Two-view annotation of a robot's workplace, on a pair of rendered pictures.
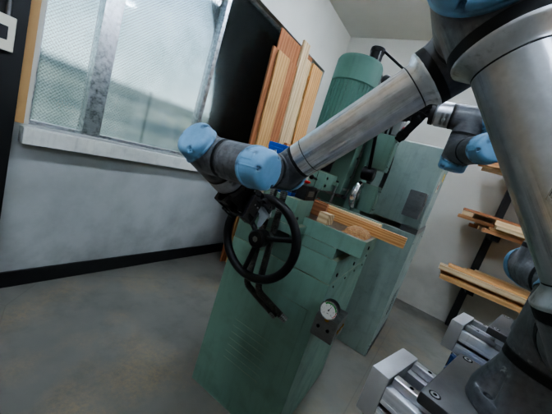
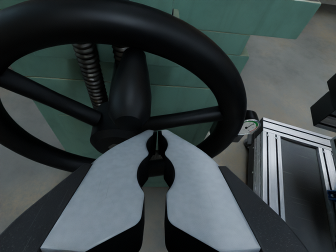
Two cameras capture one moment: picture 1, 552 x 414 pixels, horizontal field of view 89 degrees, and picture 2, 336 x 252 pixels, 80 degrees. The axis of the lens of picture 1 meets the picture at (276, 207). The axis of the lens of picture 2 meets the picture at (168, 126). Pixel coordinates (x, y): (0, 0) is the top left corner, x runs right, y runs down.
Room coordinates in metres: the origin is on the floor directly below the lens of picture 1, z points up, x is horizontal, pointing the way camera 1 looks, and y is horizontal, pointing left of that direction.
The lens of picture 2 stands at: (0.74, 0.06, 1.02)
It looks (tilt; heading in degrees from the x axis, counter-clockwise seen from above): 56 degrees down; 319
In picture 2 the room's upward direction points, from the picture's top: 13 degrees clockwise
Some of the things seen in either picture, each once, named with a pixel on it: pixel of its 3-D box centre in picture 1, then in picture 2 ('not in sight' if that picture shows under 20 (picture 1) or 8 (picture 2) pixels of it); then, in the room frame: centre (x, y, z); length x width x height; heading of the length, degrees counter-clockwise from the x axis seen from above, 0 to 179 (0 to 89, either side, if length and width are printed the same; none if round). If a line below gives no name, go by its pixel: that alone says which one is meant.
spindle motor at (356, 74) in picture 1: (347, 103); not in sight; (1.17, -0.14, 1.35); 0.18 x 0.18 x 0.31
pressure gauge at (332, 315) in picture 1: (329, 310); (242, 123); (0.86, -0.27, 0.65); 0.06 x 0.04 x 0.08; 62
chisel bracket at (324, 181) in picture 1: (322, 182); not in sight; (1.18, -0.15, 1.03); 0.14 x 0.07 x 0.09; 152
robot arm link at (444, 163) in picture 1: (459, 152); not in sight; (0.87, -0.47, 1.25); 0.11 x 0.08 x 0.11; 173
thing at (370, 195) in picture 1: (365, 197); not in sight; (1.25, -0.37, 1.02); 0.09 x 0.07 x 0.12; 62
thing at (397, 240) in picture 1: (330, 213); not in sight; (1.12, -0.22, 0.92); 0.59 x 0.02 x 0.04; 62
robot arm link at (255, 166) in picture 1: (252, 166); not in sight; (0.53, 0.07, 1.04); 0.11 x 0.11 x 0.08; 60
